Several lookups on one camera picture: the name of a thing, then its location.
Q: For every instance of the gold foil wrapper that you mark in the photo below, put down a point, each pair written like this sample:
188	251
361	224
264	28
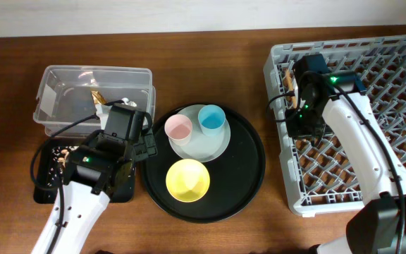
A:
97	97

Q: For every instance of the grey plate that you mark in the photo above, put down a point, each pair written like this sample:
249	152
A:
201	147

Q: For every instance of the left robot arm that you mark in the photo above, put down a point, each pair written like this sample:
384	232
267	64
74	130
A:
75	212

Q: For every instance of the food scraps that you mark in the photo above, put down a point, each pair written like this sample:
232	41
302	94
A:
56	163

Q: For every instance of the wooden chopstick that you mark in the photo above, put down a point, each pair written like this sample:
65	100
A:
291	84

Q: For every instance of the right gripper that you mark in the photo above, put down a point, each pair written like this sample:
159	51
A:
296	132

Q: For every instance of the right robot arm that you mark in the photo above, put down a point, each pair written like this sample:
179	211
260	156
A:
338	100

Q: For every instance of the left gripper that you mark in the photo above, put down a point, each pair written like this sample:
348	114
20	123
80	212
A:
147	147

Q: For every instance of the white tissue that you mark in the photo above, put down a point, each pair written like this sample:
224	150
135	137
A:
104	109

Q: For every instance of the black rectangular tray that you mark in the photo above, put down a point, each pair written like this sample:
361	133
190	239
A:
46	194

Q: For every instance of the blue cup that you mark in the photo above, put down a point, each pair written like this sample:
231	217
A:
211	119

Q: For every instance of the clear plastic bin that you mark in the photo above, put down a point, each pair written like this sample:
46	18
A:
64	95

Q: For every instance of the yellow bowl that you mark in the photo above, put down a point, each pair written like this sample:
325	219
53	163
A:
187	180

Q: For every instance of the black round tray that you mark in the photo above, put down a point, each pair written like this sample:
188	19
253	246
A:
235	176

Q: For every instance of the pink cup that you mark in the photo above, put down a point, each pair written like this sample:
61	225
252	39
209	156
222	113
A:
178	128

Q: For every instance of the grey dishwasher rack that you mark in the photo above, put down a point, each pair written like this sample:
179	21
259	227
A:
317	175

